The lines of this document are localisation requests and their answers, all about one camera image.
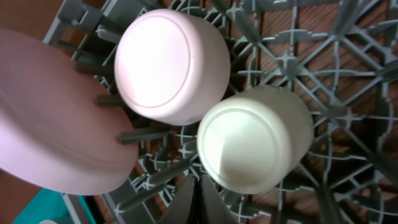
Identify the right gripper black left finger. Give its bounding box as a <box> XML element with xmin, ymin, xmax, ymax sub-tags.
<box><xmin>157</xmin><ymin>174</ymin><xmax>196</xmax><ymax>224</ymax></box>

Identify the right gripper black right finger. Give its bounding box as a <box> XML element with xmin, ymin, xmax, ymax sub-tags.
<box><xmin>200</xmin><ymin>175</ymin><xmax>238</xmax><ymax>224</ymax></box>

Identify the white paper cup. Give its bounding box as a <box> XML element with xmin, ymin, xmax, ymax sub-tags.
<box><xmin>197</xmin><ymin>85</ymin><xmax>314</xmax><ymax>194</ymax></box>

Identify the small pink bowl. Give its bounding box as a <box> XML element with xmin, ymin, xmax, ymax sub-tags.
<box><xmin>114</xmin><ymin>9</ymin><xmax>231</xmax><ymax>126</ymax></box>

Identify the large white plate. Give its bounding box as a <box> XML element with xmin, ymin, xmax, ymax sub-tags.
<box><xmin>1</xmin><ymin>29</ymin><xmax>138</xmax><ymax>195</ymax></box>

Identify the grey dishwasher rack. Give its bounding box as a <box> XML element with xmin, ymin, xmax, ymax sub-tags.
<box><xmin>44</xmin><ymin>0</ymin><xmax>397</xmax><ymax>223</ymax></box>

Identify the teal plastic tray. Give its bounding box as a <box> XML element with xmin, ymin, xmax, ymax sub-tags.
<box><xmin>13</xmin><ymin>189</ymin><xmax>96</xmax><ymax>224</ymax></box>

